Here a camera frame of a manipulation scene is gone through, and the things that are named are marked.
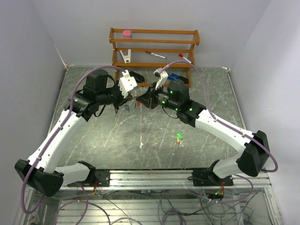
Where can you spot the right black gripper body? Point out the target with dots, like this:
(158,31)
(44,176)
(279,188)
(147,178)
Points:
(154,94)

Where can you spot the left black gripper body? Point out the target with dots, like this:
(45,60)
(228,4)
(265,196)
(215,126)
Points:
(116,96)

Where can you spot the grey keyring disc with rings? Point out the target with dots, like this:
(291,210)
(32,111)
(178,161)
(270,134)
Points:
(132,105)

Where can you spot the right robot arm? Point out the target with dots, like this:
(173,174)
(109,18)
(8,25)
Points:
(251,147)

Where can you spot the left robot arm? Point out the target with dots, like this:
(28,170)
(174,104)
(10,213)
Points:
(40,170)

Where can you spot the black stapler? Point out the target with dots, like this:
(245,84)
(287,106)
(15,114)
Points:
(138,78)

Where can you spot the blue stapler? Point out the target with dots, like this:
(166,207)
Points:
(172,76)

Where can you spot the white clip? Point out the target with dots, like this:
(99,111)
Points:
(126,58)

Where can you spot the red white marker left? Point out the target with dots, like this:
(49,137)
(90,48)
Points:
(156,55)

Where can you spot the red white marker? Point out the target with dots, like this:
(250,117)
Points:
(186,59)
(156,55)

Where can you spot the red white marker right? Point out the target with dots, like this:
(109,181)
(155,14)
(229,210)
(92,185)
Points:
(186,59)

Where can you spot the wooden shelf rack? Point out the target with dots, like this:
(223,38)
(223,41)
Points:
(168,43)

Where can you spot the green tag key bunch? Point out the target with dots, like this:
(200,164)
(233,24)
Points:
(179,140)

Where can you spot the pink eraser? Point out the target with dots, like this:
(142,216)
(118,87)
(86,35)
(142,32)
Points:
(127,33)

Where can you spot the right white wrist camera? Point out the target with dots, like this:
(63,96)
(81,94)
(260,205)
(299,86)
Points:
(162,77)

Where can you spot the aluminium rail frame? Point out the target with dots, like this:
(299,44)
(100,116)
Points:
(156,179)

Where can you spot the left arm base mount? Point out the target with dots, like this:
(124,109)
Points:
(102,178)

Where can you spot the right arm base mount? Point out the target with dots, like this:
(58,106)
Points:
(205,178)

